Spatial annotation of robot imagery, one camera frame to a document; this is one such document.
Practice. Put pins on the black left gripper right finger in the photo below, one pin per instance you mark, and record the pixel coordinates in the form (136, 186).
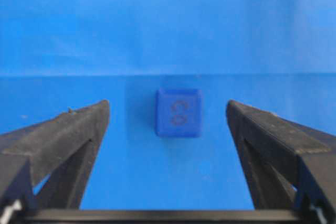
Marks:
(286, 165)

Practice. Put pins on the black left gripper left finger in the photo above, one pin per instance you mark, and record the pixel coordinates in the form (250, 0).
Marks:
(48, 164)

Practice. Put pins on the blue block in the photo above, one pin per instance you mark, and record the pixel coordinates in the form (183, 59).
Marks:
(179, 113)

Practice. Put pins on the blue table mat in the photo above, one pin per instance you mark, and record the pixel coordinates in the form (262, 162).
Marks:
(276, 55)

